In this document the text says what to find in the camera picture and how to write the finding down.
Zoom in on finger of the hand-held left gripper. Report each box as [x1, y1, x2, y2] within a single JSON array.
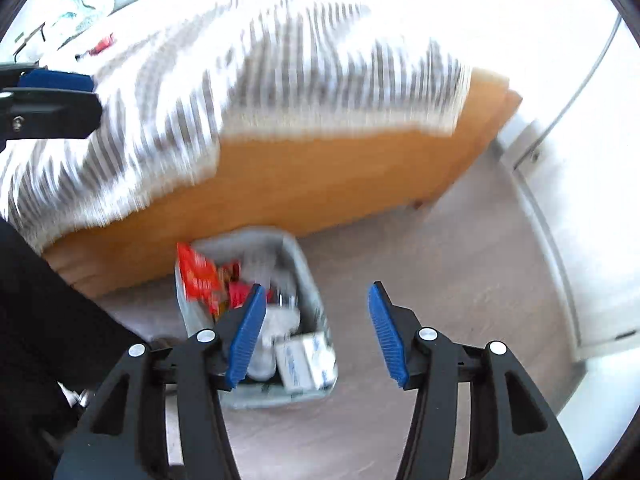
[[0, 62, 96, 95], [0, 87, 103, 142]]

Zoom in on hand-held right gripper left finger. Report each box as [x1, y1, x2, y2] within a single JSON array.
[[54, 282, 268, 480]]

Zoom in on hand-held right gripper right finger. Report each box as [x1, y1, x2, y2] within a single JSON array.
[[367, 281, 585, 480]]

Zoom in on white plastic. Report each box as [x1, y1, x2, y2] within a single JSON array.
[[247, 305, 301, 381]]

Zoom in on small red wrapper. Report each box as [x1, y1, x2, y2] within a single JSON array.
[[87, 34, 117, 57]]

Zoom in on white printed carton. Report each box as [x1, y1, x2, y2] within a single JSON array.
[[275, 332, 337, 391]]

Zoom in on red snack packet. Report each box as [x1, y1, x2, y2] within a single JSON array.
[[176, 242, 227, 313]]

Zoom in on grey trash bin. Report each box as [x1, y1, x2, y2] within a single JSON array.
[[174, 227, 340, 408]]

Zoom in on person's black trousers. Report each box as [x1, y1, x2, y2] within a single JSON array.
[[0, 217, 151, 480]]

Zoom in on white wardrobe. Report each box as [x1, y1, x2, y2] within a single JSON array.
[[492, 0, 640, 461]]

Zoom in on checkered blanket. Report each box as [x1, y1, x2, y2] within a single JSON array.
[[0, 0, 473, 256]]

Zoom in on wooden bed frame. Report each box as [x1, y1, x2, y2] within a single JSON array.
[[42, 0, 523, 301]]

